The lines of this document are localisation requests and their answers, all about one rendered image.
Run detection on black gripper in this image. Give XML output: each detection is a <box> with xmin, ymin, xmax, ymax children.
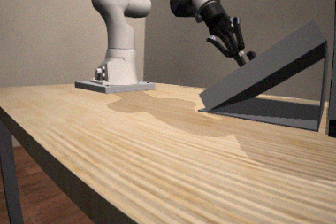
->
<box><xmin>200</xmin><ymin>2</ymin><xmax>246</xmax><ymax>67</ymax></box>

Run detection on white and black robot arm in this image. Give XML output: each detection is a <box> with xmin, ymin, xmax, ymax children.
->
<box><xmin>90</xmin><ymin>0</ymin><xmax>220</xmax><ymax>85</ymax></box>

